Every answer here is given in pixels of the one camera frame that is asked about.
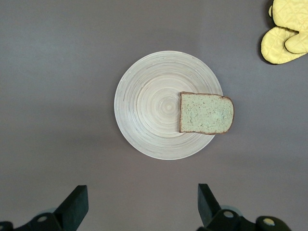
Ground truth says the brown-crusted bread slice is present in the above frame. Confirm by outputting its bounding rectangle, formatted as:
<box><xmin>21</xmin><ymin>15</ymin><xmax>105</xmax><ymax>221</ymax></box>
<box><xmin>178</xmin><ymin>91</ymin><xmax>234</xmax><ymax>135</ymax></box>

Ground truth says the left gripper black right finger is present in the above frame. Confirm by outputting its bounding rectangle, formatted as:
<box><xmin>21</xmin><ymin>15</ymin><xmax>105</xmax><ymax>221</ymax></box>
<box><xmin>197</xmin><ymin>183</ymin><xmax>293</xmax><ymax>231</ymax></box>

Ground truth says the yellow quilted oven mitt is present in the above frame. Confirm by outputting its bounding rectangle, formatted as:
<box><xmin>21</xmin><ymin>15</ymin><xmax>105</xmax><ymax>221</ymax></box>
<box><xmin>268</xmin><ymin>0</ymin><xmax>308</xmax><ymax>54</ymax></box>
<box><xmin>259</xmin><ymin>26</ymin><xmax>308</xmax><ymax>64</ymax></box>

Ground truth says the round pale bamboo plate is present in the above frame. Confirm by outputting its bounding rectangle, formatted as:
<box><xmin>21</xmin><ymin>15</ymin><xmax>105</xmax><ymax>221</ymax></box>
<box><xmin>114</xmin><ymin>50</ymin><xmax>223</xmax><ymax>160</ymax></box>

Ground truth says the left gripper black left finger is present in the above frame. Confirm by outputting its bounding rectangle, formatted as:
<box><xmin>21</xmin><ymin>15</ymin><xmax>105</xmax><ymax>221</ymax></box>
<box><xmin>0</xmin><ymin>184</ymin><xmax>89</xmax><ymax>231</ymax></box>

